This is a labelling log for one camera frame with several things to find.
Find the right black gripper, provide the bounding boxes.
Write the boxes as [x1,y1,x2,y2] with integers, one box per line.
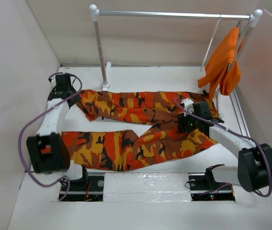
[177,108,200,134]

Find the orange camouflage trousers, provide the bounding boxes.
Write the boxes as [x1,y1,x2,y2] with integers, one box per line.
[61,90,217,172]

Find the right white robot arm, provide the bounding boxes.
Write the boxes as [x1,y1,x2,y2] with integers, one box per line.
[174,98,272,197]

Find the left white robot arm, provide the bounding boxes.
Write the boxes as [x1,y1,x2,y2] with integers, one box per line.
[26,72,82,174]

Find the orange cloth on hanger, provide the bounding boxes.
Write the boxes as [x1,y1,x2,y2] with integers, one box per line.
[198,27,241,100]

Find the empty white hanger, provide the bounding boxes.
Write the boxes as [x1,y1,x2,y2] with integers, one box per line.
[200,13,223,72]

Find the grey hanger holding cloth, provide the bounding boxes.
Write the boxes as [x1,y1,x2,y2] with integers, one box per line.
[227,20,249,72]

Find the white metal clothes rack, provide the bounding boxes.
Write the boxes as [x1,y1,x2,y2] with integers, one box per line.
[89,4,263,91]

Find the white foam block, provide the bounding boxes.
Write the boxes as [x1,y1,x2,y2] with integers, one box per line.
[103,172,191,203]

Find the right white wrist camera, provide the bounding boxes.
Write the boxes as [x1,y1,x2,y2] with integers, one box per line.
[180,98,194,116]

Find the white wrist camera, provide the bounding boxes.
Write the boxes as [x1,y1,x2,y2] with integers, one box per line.
[48,75,56,88]
[180,98,194,116]

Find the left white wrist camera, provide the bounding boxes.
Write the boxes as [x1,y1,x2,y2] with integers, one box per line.
[48,75,56,88]

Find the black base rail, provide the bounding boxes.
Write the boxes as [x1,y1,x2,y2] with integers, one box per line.
[59,173,235,202]

